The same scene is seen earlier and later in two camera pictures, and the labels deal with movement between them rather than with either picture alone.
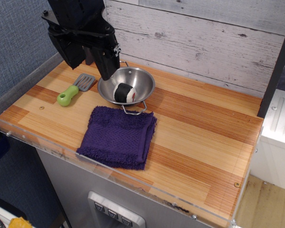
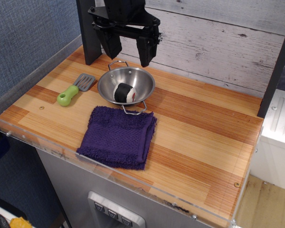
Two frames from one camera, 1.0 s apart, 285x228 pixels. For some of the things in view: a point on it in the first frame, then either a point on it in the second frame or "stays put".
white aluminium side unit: (273, 160) stays put
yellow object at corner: (19, 223) stays put
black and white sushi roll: (124, 93) stays put
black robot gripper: (82, 21) → (127, 17)
